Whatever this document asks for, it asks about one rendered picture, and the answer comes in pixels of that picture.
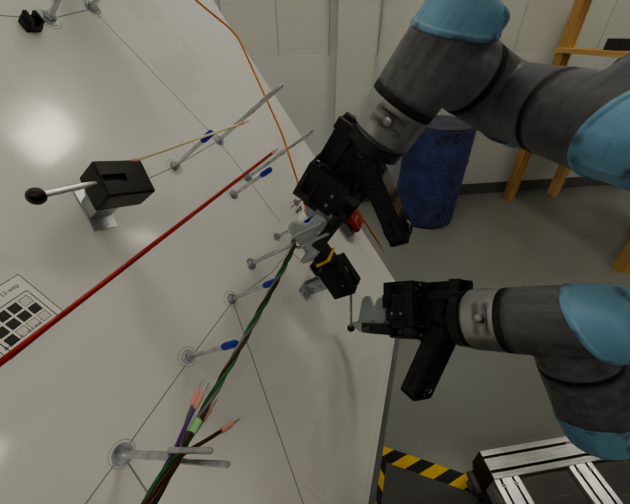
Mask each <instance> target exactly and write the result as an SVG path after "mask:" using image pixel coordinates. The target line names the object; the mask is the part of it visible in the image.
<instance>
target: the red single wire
mask: <svg viewBox="0 0 630 504"><path fill-rule="evenodd" d="M277 150H278V148H277V149H276V150H273V151H271V152H270V153H269V154H268V155H267V156H265V157H264V158H263V159H261V160H260V161H259V162H257V163H256V164H255V165H253V166H252V167H251V168H249V169H248V170H247V171H245V172H244V173H243V174H242V175H240V176H239V177H238V178H236V179H235V180H234V181H232V182H231V183H230V184H228V185H227V186H226V187H224V188H223V189H222V190H220V191H219V192H218V193H217V194H215V195H214V196H213V197H211V198H210V199H209V200H207V201H206V202H205V203H203V204H202V205H201V206H199V207H198V208H197V209H196V210H194V211H193V212H192V213H190V214H189V215H188V216H186V217H185V218H184V219H182V220H181V221H180V222H178V223H177V224H176V225H174V226H173V227H172V228H171V229H169V230H168V231H167V232H165V233H164V234H163V235H161V236H160V237H159V238H157V239H156V240H155V241H153V242H152V243H151V244H149V245H148V246H147V247H146V248H144V249H143V250H142V251H140V252H139V253H138V254H136V255H135V256H134V257H132V258H131V259H130V260H128V261H127V262H126V263H125V264H123V265H122V266H121V267H119V268H118V269H117V270H115V271H114V272H113V273H111V274H110V275H109V276H107V277H106V278H105V279H103V280H102V281H101V282H100V283H98V284H97V285H96V286H94V287H93V288H92V289H90V290H89V291H88V292H86V293H85V294H84V295H82V296H81V297H80V298H78V299H77V300H76V301H75V302H73V303H72V304H71V305H69V306H68V307H67V308H65V309H64V310H63V311H61V312H60V313H59V314H57V315H56V316H55V317H54V318H52V319H51V320H50V321H48V322H47V323H46V324H44V325H43V326H42V327H40V328H39V329H38V330H36V331H35V332H34V333H32V334H31V335H30V336H29V337H27V338H26V339H25V340H23V341H22V342H21V343H19V344H18V345H17V346H15V347H14V348H13V349H11V350H10V351H9V352H7V353H6V354H5V355H4V356H2V357H1V358H0V367H1V366H2V365H4V364H5V363H6V362H8V361H9V360H10V359H11V358H13V357H14V356H15V355H17V354H18V353H19V352H20V351H22V350H23V349H24V348H26V347H27V346H28V345H29V344H31V343H32V342H33V341H34V340H36V339H37V338H38V337H40V336H41V335H42V334H43V333H45V332H46V331H47V330H49V329H50V328H51V327H52V326H54V325H55V324H56V323H58V322H59V321H60V320H61V319H63V318H64V317H65V316H67V315H68V314H69V313H70V312H72V311H73V310H74V309H75V308H77V307H78V306H79V305H81V304H82V303H83V302H84V301H86V300H87V299H88V298H90V297H91V296H92V295H93V294H95V293H96V292H97V291H99V290H100V289H101V288H102V287H104V286H105V285H106V284H108V283H109V282H110V281H111V280H113V279H114V278H115V277H117V276H118V275H119V274H120V273H122V272H123V271H124V270H125V269H127V268H128V267H129V266H131V265H132V264H133V263H134V262H136V261H137V260H138V259H140V258H141V257H142V256H143V255H145V254H146V253H147V252H149V251H150V250H151V249H152V248H154V247H155V246H156V245H158V244H159V243H160V242H161V241H163V240H164V239H165V238H167V237H168V236H169V235H170V234H172V233H173V232H174V231H175V230H177V229H178V228H179V227H181V226H182V225H183V224H184V223H186V222H187V221H188V220H190V219H191V218H192V217H193V216H195V215H196V214H197V213H199V212H200V211H201V210H202V209H204V208H205V207H206V206H208V205H209V204H210V203H211V202H213V201H214V200H215V199H217V198H218V197H219V196H220V195H222V194H223V193H224V192H225V191H227V190H228V189H229V188H231V187H232V186H233V185H234V184H236V183H237V182H238V181H240V180H241V179H242V178H243V177H245V176H246V175H247V174H249V173H250V172H251V171H252V170H254V169H255V168H256V167H258V166H259V165H260V164H261V163H263V162H264V161H265V160H267V159H268V158H269V157H270V156H272V155H273V154H275V153H276V151H277Z"/></svg>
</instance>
